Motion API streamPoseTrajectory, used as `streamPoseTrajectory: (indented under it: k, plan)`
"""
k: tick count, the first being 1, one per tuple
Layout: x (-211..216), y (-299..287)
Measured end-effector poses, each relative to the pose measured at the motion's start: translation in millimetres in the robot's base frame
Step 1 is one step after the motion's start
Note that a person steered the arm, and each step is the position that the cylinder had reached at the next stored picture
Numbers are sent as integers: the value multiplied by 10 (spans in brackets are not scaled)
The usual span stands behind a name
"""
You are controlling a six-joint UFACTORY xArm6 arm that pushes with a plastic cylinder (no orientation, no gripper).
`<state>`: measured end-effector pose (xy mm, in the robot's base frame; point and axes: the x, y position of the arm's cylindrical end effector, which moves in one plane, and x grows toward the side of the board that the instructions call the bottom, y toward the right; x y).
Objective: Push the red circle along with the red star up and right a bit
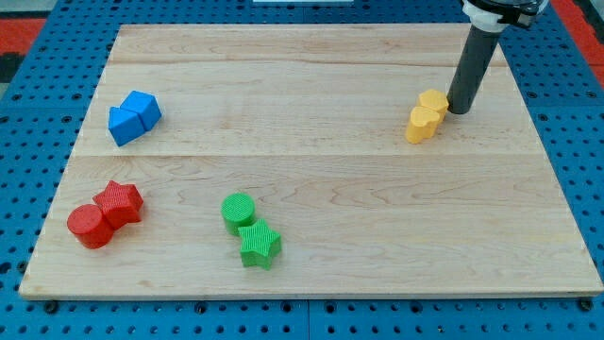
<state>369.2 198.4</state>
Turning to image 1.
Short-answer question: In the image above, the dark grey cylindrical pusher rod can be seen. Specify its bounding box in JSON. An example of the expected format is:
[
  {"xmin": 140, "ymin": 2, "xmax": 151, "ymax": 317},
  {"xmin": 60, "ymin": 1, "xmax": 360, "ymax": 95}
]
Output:
[{"xmin": 447, "ymin": 25, "xmax": 500, "ymax": 114}]

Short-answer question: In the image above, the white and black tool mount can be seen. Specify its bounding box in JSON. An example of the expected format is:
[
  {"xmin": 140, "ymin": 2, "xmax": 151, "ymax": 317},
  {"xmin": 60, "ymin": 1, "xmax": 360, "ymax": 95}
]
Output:
[{"xmin": 461, "ymin": 0, "xmax": 549, "ymax": 32}]

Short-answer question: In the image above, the green star block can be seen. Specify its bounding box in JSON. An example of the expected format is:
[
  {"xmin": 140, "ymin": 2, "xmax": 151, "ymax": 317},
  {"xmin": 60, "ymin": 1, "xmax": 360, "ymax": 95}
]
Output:
[{"xmin": 239, "ymin": 219, "xmax": 281, "ymax": 270}]

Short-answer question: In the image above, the red star block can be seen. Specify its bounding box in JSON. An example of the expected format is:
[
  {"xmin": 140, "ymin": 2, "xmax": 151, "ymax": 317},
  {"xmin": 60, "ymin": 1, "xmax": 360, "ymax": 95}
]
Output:
[{"xmin": 92, "ymin": 180, "xmax": 143, "ymax": 230}]

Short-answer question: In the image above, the yellow hexagon block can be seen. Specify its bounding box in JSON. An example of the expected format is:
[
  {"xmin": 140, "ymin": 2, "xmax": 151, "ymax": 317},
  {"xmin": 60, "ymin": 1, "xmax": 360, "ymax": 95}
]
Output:
[{"xmin": 417, "ymin": 89, "xmax": 449, "ymax": 123}]

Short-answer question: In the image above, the yellow heart block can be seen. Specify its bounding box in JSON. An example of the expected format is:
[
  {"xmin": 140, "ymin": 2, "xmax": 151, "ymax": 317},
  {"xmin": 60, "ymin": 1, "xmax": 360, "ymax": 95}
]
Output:
[{"xmin": 405, "ymin": 106, "xmax": 441, "ymax": 144}]

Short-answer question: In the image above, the wooden board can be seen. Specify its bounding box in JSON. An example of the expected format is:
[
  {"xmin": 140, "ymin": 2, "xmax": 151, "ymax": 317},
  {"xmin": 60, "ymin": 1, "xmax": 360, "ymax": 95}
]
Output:
[{"xmin": 19, "ymin": 24, "xmax": 603, "ymax": 300}]

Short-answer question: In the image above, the green cylinder block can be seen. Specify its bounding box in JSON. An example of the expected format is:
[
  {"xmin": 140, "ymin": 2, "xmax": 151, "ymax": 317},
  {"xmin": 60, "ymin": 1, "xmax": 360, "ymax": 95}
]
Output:
[{"xmin": 221, "ymin": 193, "xmax": 256, "ymax": 236}]

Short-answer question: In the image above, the blue cube block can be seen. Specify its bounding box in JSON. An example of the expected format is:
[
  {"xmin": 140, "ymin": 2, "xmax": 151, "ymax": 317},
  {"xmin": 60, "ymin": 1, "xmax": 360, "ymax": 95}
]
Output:
[{"xmin": 120, "ymin": 91, "xmax": 161, "ymax": 131}]

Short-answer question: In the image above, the red cylinder block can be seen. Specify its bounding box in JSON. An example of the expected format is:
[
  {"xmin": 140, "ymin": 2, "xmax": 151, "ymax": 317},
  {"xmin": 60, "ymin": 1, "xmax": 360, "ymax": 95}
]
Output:
[{"xmin": 66, "ymin": 204, "xmax": 114, "ymax": 249}]

